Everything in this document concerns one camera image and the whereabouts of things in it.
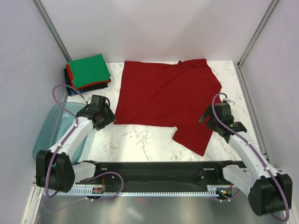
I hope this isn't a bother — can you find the dark red t shirt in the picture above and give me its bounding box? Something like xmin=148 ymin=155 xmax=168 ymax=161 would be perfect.
xmin=115 ymin=59 xmax=222 ymax=156

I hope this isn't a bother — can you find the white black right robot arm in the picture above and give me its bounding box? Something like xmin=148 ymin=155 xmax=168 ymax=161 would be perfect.
xmin=199 ymin=101 xmax=292 ymax=217

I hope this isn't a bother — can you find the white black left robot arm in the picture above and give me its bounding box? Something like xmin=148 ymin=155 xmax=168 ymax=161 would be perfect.
xmin=36 ymin=95 xmax=116 ymax=195

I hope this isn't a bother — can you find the clear blue plastic bin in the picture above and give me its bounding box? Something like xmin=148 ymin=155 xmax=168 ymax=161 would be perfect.
xmin=33 ymin=105 xmax=96 ymax=165

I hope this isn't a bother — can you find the folded green t shirt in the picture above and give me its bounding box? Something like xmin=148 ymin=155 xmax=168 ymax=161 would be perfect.
xmin=67 ymin=54 xmax=111 ymax=87

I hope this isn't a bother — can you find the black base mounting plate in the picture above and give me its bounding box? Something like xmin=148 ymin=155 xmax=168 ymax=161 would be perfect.
xmin=80 ymin=161 xmax=231 ymax=192

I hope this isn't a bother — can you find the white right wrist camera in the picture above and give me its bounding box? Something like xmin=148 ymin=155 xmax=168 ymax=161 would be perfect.
xmin=222 ymin=98 xmax=235 ymax=105

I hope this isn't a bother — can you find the right aluminium frame post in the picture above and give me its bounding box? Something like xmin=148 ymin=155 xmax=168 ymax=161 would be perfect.
xmin=235 ymin=0 xmax=281 ymax=68

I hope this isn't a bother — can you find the aluminium frame post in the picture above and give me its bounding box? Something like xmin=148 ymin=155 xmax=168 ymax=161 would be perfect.
xmin=235 ymin=0 xmax=281 ymax=68
xmin=32 ymin=0 xmax=71 ymax=61

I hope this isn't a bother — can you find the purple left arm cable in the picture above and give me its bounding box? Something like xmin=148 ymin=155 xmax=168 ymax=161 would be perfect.
xmin=43 ymin=84 xmax=124 ymax=213

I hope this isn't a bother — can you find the white slotted cable duct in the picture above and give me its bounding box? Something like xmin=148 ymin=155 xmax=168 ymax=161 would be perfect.
xmin=57 ymin=185 xmax=233 ymax=197

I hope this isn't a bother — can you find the left aluminium frame post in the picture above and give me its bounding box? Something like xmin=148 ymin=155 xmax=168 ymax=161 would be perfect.
xmin=32 ymin=0 xmax=71 ymax=61

